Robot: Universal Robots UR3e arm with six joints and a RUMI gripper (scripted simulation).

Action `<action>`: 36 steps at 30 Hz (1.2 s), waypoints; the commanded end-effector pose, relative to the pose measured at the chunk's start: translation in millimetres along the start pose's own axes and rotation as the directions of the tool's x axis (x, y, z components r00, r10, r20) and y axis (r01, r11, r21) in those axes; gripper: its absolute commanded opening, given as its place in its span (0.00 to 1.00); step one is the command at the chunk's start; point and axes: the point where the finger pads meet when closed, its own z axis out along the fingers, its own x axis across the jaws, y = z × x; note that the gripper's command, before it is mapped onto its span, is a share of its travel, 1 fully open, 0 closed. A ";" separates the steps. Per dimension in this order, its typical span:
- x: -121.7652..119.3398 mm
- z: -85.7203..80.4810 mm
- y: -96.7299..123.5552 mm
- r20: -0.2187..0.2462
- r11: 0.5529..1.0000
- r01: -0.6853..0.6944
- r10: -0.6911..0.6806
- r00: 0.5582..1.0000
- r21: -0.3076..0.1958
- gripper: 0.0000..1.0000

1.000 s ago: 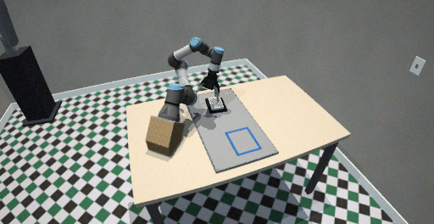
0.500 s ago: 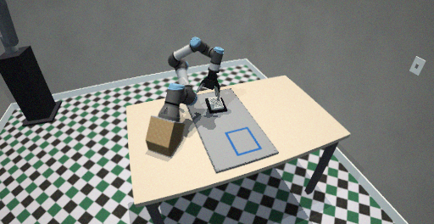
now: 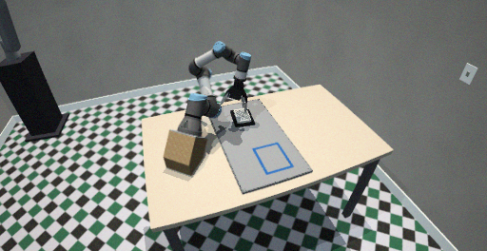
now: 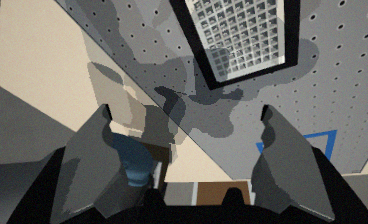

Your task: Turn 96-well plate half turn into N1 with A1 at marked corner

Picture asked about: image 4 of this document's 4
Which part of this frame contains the blue tape outline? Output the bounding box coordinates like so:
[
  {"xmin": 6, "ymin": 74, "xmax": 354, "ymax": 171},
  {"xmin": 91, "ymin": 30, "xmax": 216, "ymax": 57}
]
[{"xmin": 256, "ymin": 130, "xmax": 337, "ymax": 161}]

